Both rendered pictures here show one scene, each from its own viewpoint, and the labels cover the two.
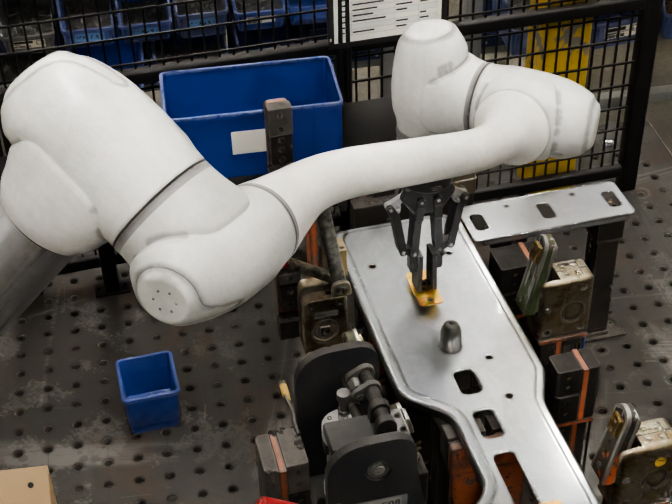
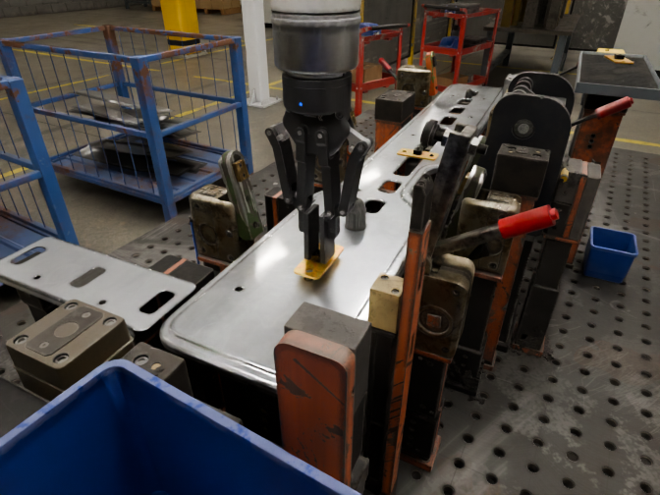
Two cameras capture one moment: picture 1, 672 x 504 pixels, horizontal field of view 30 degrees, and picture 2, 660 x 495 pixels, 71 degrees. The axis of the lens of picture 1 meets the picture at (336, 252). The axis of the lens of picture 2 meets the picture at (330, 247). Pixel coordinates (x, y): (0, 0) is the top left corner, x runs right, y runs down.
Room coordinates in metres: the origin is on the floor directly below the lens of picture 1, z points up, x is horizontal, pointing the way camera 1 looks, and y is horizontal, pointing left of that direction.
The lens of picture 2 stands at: (1.90, 0.20, 1.36)
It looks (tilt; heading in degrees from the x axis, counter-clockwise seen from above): 32 degrees down; 219
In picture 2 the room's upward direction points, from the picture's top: straight up
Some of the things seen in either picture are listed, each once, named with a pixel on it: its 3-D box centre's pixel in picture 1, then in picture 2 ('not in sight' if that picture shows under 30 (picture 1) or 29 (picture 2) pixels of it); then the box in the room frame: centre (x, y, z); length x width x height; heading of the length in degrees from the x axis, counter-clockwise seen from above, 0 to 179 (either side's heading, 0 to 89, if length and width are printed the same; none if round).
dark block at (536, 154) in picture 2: not in sight; (496, 268); (1.22, 0.02, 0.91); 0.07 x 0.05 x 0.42; 103
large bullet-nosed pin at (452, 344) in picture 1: (450, 337); (356, 216); (1.38, -0.17, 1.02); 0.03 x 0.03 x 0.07
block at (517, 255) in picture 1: (513, 319); (193, 344); (1.62, -0.30, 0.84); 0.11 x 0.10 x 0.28; 103
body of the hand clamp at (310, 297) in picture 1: (325, 371); (426, 370); (1.47, 0.02, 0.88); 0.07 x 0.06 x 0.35; 103
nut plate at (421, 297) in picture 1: (424, 285); (319, 256); (1.51, -0.14, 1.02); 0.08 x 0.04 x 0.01; 13
